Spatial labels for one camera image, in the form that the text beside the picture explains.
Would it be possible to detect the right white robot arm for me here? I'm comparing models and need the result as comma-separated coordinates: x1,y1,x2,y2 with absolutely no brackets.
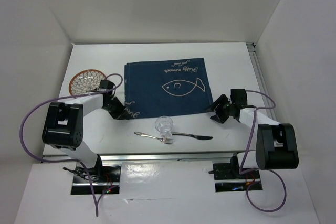
206,89,299,178

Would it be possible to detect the aluminium rail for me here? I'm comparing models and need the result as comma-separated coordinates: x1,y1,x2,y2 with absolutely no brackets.
246,43,277,121
100,152,243,164

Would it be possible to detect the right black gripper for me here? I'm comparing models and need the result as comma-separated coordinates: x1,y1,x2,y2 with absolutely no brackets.
205,94,235,124

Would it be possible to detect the silver table knife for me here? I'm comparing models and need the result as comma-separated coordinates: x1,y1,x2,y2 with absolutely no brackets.
172,132,213,141

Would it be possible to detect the silver fork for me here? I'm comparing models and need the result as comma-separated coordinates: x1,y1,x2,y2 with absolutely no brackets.
134,132,174,145

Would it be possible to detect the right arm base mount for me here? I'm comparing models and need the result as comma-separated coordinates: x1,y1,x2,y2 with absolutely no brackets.
208,156,263,193

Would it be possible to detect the clear drinking glass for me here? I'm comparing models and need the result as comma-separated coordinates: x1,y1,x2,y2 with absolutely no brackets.
155,116,173,138

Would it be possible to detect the aluminium right side rail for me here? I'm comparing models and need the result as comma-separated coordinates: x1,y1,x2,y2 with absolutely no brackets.
246,43,277,121

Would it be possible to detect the aluminium front rail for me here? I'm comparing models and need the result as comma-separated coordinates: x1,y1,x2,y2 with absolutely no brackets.
100,152,243,164

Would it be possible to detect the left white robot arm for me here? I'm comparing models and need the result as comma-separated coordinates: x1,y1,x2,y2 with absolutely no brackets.
42,80,131,182

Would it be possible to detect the floral ceramic plate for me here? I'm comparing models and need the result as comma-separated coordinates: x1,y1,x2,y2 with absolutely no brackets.
68,69,106,95

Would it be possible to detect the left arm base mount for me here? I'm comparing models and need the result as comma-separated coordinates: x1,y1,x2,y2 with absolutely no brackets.
63,165,121,195

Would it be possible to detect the blue fish placemat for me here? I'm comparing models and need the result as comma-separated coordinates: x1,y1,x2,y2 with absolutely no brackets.
124,58,213,119

